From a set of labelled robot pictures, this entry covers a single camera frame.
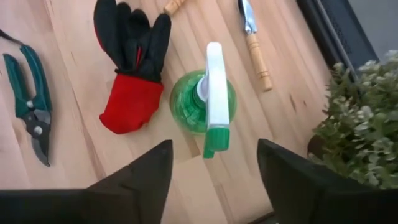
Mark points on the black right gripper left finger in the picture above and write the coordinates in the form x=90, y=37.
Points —
x=133, y=193

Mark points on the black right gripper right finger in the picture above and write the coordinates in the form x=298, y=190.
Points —
x=304, y=193

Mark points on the red and black gardening glove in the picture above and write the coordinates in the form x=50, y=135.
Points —
x=130, y=102

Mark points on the green spray bottle white trigger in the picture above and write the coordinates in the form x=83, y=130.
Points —
x=217, y=93

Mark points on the potted green plant black pot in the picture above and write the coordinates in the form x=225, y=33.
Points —
x=363, y=124

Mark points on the black aluminium station frame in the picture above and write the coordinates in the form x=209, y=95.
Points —
x=314, y=28

